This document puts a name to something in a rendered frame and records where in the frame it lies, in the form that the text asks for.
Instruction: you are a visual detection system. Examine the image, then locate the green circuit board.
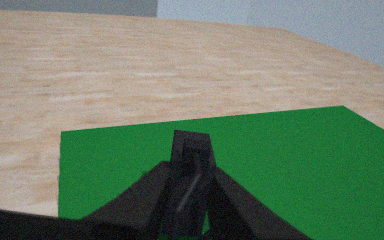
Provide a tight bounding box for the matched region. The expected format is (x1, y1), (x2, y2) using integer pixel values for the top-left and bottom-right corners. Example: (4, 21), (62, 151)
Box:
(58, 105), (384, 240)

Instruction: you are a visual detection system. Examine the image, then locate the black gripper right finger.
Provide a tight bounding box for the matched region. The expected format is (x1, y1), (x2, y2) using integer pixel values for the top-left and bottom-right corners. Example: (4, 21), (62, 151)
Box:
(207, 167), (313, 240)

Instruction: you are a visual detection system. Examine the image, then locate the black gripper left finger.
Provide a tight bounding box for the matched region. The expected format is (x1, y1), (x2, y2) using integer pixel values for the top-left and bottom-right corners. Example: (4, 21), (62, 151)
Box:
(0, 161), (171, 240)

